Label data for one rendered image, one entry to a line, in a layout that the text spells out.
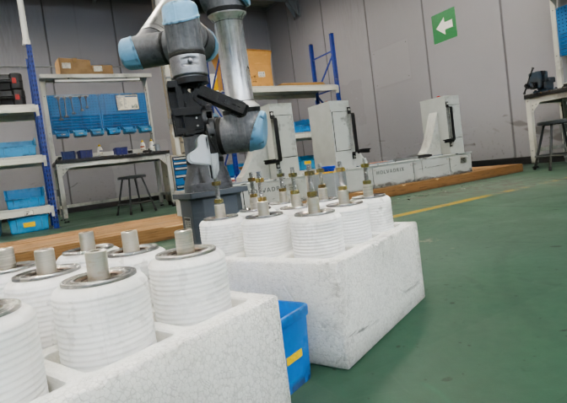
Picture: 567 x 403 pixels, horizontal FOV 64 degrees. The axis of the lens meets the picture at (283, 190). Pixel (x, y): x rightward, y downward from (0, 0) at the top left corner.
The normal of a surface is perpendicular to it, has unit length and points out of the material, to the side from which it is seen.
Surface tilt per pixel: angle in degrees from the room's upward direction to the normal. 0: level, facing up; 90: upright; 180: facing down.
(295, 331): 92
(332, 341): 90
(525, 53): 90
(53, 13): 90
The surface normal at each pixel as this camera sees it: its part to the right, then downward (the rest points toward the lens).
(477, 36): -0.86, 0.14
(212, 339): 0.79, -0.07
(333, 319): -0.58, 0.11
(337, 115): 0.50, -0.02
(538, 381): -0.13, -0.99
